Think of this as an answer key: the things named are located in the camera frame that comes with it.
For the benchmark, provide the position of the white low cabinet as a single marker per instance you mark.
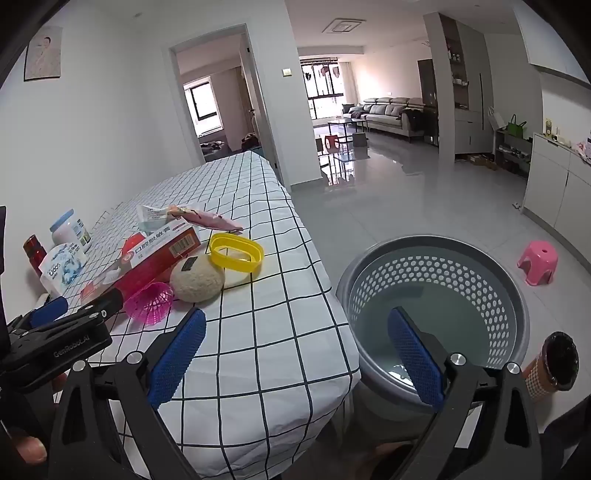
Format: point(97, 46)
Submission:
point(554, 184)

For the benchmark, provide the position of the black jacket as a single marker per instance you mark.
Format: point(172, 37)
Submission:
point(413, 120)

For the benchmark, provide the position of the white paper bag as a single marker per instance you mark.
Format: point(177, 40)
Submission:
point(495, 121)

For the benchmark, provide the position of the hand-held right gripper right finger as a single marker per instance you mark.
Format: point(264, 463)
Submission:
point(415, 360)

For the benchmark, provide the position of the red toothpaste box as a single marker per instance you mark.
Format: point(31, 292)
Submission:
point(147, 263)

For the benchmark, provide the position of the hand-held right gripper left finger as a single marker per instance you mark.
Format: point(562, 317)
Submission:
point(178, 355)

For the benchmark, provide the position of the grey perforated plastic basket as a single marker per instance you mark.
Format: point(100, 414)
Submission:
point(461, 277)

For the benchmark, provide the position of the tall shelf cabinet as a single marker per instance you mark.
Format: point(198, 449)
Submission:
point(466, 129)

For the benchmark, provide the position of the brown checkered cylinder container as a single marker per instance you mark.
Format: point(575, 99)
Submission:
point(538, 374)

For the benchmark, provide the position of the white blue tissue pack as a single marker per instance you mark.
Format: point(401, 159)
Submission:
point(62, 270)

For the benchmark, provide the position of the white jar blue lid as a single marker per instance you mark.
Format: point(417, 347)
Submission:
point(69, 230)

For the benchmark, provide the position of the square ceiling light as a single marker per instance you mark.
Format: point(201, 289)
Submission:
point(344, 26)

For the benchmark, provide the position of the black white checkered tablecloth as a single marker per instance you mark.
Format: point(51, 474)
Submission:
point(258, 323)

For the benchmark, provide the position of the scattered shoes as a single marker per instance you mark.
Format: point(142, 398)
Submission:
point(480, 160)

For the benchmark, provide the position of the pink snack wrapper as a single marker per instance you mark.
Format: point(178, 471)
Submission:
point(212, 220)

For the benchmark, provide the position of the beige round sponge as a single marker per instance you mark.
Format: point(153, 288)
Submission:
point(198, 284)

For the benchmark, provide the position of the red plastic stool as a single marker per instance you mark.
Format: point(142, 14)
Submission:
point(331, 140)

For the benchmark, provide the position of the person's left hand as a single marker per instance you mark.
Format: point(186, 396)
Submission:
point(27, 450)

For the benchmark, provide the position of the shoe rack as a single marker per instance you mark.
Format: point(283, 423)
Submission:
point(510, 152)

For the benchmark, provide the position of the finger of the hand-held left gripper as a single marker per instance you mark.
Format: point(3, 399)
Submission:
point(51, 308)
point(105, 302)

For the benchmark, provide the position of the white printed wrapper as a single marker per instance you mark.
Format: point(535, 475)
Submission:
point(150, 213)

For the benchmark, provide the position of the dark coffee table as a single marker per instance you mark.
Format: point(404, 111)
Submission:
point(344, 122)

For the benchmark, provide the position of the red ribbed bottle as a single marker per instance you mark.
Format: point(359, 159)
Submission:
point(34, 251)

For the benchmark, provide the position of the grey sofa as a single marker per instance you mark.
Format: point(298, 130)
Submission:
point(388, 115)

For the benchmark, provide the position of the pink plastic stool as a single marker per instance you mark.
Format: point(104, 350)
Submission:
point(538, 258)

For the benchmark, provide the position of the wall poster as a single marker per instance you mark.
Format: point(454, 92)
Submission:
point(44, 53)

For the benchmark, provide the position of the grey box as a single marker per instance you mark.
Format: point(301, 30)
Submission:
point(361, 138)

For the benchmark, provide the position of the green bag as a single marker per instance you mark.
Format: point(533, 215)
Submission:
point(515, 128)

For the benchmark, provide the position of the white upper wall cabinet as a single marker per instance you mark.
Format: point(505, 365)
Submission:
point(549, 41)

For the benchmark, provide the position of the pink plastic mesh strainer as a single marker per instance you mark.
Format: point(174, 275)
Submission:
point(147, 304)

